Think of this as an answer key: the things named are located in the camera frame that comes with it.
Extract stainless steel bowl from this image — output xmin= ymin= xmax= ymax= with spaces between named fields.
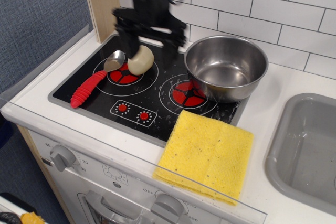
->
xmin=184 ymin=35 xmax=269 ymax=103

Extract yellow folded cloth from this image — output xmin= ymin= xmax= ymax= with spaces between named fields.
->
xmin=152 ymin=110 xmax=254 ymax=206

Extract grey timer knob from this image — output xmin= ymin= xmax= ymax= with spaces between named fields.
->
xmin=50 ymin=145 xmax=76 ymax=172

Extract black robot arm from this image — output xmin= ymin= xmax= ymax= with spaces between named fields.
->
xmin=112 ymin=0 xmax=186 ymax=69

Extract grey oven door handle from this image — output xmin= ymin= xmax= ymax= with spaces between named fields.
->
xmin=85 ymin=190 xmax=147 ymax=223

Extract grey plastic sink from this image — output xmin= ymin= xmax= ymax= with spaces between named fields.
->
xmin=265 ymin=93 xmax=335 ymax=215

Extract grey oven knob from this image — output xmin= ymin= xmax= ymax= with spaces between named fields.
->
xmin=150 ymin=194 xmax=185 ymax=223

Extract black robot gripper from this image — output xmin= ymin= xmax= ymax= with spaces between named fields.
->
xmin=112 ymin=0 xmax=186 ymax=69

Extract red handled metal spoon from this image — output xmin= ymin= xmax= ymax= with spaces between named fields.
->
xmin=70 ymin=50 xmax=125 ymax=109

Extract beige toy potato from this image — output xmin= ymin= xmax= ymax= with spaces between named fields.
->
xmin=127 ymin=45 xmax=154 ymax=76

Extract black toy stove top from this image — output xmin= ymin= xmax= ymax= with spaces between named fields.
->
xmin=47 ymin=34 xmax=250 ymax=147

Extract yellow and black object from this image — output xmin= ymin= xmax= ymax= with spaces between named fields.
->
xmin=1 ymin=212 xmax=45 ymax=224

